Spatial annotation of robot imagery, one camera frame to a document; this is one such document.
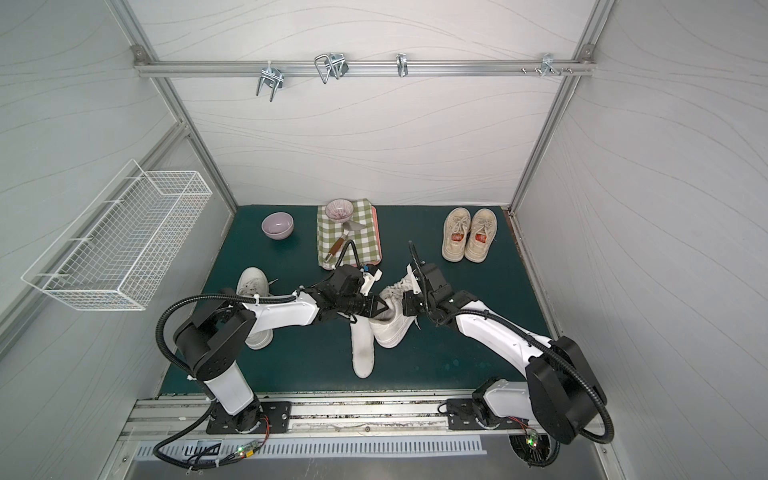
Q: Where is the white insole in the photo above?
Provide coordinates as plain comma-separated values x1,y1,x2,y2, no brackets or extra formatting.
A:
350,318,375,379

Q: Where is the white sneaker with laces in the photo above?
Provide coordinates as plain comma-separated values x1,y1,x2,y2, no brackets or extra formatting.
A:
235,266,278,351

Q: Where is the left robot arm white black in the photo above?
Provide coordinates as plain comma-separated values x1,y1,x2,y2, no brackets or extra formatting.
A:
173,264,387,417

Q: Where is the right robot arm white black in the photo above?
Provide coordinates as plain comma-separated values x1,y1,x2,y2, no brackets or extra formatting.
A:
406,260,615,444

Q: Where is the green white checkered cloth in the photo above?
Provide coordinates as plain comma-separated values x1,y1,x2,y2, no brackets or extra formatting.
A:
316,198,382,269

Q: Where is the beige sneaker left one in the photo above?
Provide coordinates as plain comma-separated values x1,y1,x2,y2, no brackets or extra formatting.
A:
441,207,471,263

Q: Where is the beige sneaker one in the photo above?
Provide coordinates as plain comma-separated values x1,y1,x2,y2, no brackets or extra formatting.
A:
465,208,498,263
441,207,471,263

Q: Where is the pink speckled bowl on cloth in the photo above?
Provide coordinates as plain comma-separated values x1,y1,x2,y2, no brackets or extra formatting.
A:
324,198,354,223

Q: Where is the beige sneaker right one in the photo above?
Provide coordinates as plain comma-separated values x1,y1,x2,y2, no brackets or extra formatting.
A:
465,208,498,263

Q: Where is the pink tray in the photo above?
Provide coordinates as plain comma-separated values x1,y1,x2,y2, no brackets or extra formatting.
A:
320,206,383,272

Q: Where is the purple bowl on table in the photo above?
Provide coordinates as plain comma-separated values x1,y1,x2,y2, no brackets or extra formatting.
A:
261,212,295,241

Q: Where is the white vent strip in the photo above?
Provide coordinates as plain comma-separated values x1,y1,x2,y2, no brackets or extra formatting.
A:
133,435,487,461

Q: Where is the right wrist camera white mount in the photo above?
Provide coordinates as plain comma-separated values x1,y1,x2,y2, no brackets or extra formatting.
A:
405,264,421,295

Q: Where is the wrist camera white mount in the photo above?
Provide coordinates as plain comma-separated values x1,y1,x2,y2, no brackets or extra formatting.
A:
405,264,421,295
360,266,382,296

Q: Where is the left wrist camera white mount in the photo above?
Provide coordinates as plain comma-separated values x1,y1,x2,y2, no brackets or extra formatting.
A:
360,266,382,296

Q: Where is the metal spatula wooden handle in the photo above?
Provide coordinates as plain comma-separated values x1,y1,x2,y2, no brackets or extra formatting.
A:
324,220,365,261

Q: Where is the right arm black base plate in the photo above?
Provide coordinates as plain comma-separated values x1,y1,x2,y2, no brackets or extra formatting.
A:
437,398,528,432

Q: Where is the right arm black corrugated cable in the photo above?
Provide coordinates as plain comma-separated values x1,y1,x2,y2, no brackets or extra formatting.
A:
409,241,616,445

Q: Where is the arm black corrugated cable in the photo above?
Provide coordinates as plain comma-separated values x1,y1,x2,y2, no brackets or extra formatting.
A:
155,291,298,376
409,241,616,445

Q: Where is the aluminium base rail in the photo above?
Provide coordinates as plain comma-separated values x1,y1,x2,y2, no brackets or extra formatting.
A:
118,389,614,442

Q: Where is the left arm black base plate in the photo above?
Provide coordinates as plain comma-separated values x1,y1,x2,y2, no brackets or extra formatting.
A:
206,401,292,435

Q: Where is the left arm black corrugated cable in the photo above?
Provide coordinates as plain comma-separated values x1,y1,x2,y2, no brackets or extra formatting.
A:
155,291,298,376

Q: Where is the metal hook bracket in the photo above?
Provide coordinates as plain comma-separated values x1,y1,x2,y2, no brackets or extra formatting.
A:
255,62,284,102
314,53,349,84
395,53,408,78
520,53,573,78

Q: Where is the white wire basket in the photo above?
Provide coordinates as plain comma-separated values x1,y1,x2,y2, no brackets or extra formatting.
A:
21,160,212,312

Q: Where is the aluminium cross rail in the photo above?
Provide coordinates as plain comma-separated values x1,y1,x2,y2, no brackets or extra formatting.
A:
134,57,597,78

